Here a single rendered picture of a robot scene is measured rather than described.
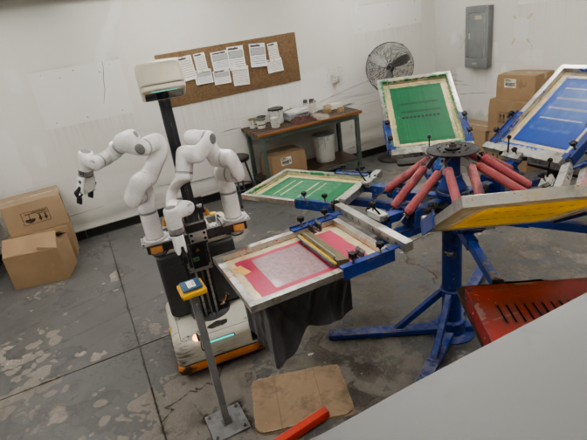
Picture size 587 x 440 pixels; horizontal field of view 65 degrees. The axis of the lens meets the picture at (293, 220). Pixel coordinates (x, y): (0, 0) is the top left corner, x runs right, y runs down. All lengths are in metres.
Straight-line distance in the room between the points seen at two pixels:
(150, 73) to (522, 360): 2.11
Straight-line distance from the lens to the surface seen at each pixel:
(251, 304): 2.09
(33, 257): 5.22
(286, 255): 2.50
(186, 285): 2.40
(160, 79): 2.26
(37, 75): 5.78
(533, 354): 0.29
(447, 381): 0.27
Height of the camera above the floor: 2.14
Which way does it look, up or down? 24 degrees down
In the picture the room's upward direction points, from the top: 8 degrees counter-clockwise
